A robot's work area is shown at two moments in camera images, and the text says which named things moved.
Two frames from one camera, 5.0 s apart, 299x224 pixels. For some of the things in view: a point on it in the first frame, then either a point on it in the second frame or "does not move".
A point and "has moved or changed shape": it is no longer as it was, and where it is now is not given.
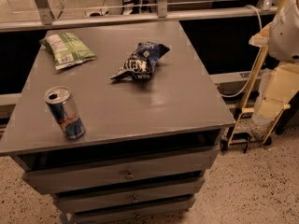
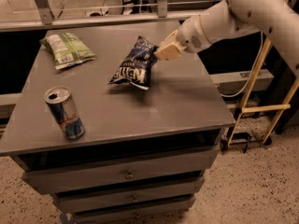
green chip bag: x=66 y=49 does not move
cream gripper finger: x=262 y=37 → x=192 y=35
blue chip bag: x=141 y=63 has moved or changed shape
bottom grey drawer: x=135 y=214 does not move
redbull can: x=63 y=105 does not move
